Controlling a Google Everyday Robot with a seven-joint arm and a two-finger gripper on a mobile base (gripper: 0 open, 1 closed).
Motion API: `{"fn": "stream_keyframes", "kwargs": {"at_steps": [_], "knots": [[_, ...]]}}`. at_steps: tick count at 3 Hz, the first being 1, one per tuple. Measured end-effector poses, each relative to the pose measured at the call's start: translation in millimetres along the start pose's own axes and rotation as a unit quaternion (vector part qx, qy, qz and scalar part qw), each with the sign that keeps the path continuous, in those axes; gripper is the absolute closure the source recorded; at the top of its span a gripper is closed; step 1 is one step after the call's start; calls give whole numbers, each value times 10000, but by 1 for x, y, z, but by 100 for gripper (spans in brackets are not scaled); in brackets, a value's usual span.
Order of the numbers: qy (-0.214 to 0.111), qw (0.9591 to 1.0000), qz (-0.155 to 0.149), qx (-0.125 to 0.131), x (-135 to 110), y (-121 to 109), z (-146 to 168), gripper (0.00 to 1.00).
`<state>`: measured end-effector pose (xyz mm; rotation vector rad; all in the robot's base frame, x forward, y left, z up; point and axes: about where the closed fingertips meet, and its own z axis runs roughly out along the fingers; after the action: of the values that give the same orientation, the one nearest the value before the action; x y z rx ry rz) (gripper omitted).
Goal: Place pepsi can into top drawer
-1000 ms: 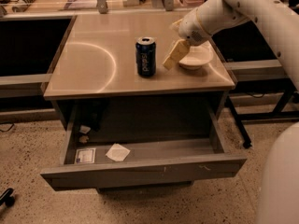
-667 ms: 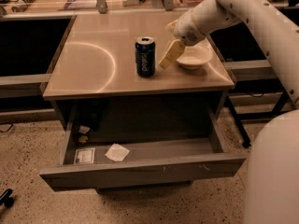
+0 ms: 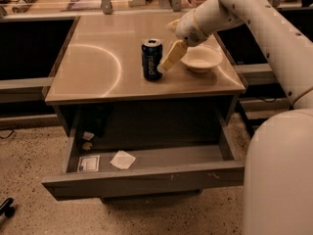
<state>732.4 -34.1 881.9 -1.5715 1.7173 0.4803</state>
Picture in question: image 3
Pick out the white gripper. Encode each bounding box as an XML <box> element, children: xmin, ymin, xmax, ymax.
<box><xmin>158</xmin><ymin>11</ymin><xmax>208</xmax><ymax>71</ymax></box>

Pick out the blue pepsi can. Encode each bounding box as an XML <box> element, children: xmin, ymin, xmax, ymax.
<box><xmin>141</xmin><ymin>38</ymin><xmax>162</xmax><ymax>81</ymax></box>

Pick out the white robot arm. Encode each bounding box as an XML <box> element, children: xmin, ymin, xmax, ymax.
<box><xmin>160</xmin><ymin>0</ymin><xmax>313</xmax><ymax>235</ymax></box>

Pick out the grey drawer cabinet with top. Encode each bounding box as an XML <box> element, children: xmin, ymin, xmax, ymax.
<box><xmin>44</xmin><ymin>11</ymin><xmax>246</xmax><ymax>139</ymax></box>

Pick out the white label sticker in drawer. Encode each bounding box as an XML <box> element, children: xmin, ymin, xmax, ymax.
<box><xmin>77</xmin><ymin>156</ymin><xmax>100</xmax><ymax>172</ymax></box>

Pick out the grey open top drawer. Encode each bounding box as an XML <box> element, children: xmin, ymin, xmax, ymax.
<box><xmin>42</xmin><ymin>110</ymin><xmax>245</xmax><ymax>201</ymax></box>

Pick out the white paper bowl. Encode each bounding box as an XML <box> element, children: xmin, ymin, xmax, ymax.
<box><xmin>181</xmin><ymin>45</ymin><xmax>223</xmax><ymax>73</ymax></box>

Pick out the flat booklet on back counter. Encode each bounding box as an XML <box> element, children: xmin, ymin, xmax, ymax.
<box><xmin>67</xmin><ymin>0</ymin><xmax>101</xmax><ymax>11</ymax></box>

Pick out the white folded paper napkin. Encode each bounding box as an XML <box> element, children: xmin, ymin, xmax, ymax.
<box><xmin>111</xmin><ymin>151</ymin><xmax>136</xmax><ymax>169</ymax></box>

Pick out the small tan crumpled scrap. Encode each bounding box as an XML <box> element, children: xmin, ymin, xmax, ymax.
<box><xmin>82</xmin><ymin>142</ymin><xmax>92</xmax><ymax>151</ymax></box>

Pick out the black caster wheel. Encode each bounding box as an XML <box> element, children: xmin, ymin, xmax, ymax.
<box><xmin>0</xmin><ymin>198</ymin><xmax>15</xmax><ymax>217</ymax></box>

